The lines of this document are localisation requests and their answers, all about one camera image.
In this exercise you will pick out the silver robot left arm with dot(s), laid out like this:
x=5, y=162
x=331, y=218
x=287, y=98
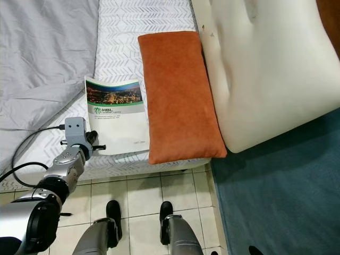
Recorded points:
x=69, y=167

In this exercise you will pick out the white book with city photo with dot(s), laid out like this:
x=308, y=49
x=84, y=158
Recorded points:
x=119, y=127

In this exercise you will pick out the black robot left foot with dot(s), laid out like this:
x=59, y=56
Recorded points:
x=114, y=212

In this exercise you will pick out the black robot foot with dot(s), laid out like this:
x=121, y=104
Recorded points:
x=114, y=212
x=166, y=211

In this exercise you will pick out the silver robot left leg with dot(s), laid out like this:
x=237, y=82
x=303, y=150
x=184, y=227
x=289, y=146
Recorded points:
x=93, y=241

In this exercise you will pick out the silver robot leg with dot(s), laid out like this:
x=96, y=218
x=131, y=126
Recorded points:
x=93, y=241
x=183, y=239

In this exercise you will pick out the orange velvet pillow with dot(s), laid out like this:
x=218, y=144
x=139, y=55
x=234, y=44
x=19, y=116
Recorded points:
x=180, y=95

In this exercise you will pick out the black robot right foot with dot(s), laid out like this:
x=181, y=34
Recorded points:
x=166, y=211

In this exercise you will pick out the grey bed blanket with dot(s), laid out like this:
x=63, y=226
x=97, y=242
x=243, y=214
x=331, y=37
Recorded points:
x=42, y=53

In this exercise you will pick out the white patterned mattress sheet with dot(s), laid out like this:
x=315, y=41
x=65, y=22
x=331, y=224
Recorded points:
x=127, y=21

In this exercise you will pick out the silver robot right leg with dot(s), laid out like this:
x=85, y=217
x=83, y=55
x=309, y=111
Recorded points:
x=183, y=239

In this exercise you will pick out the cream padded headboard cushion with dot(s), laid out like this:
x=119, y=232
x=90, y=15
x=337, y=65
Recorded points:
x=271, y=79

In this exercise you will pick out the teal floor rug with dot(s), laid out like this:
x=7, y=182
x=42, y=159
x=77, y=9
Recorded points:
x=281, y=202

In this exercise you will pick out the brown wooden furniture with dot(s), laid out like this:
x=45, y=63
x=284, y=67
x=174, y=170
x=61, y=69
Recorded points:
x=330, y=10

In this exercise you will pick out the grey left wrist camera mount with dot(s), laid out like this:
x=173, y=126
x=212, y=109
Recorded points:
x=74, y=127

